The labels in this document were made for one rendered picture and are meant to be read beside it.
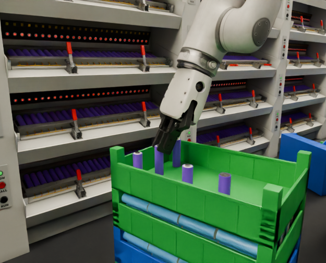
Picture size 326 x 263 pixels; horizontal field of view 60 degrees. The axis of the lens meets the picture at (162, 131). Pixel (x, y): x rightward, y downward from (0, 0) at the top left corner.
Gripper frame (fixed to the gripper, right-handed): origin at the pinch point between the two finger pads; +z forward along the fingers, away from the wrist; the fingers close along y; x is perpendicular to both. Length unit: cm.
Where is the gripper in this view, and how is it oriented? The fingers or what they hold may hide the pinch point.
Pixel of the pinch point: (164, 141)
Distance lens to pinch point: 58.0
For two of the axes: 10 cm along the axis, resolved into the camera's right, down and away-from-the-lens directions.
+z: -3.9, 9.2, 0.6
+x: -8.4, -3.3, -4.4
